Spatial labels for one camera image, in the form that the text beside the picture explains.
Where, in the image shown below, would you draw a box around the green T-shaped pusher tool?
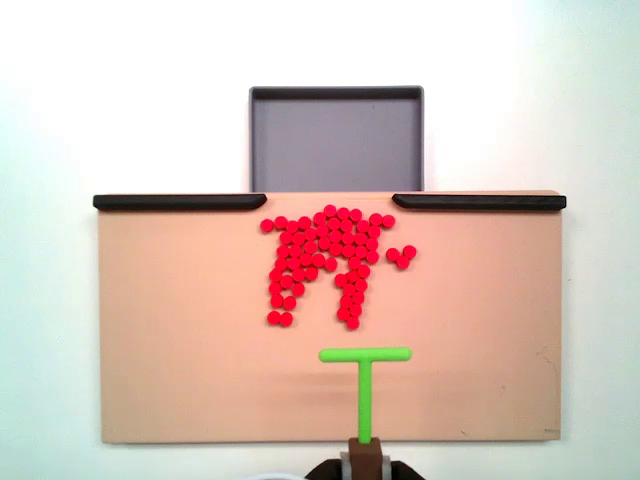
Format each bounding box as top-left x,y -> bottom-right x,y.
318,346 -> 413,445

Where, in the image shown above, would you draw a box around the beige rectangular board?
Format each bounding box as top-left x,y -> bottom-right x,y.
97,189 -> 564,445

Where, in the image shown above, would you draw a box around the brown tool holder block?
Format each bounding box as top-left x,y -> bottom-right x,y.
348,437 -> 384,480

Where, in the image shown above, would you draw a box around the grey square tray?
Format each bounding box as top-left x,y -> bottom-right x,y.
248,84 -> 426,194

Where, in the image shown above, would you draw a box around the black edge bar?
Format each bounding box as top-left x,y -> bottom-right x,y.
391,192 -> 568,212
92,193 -> 268,213

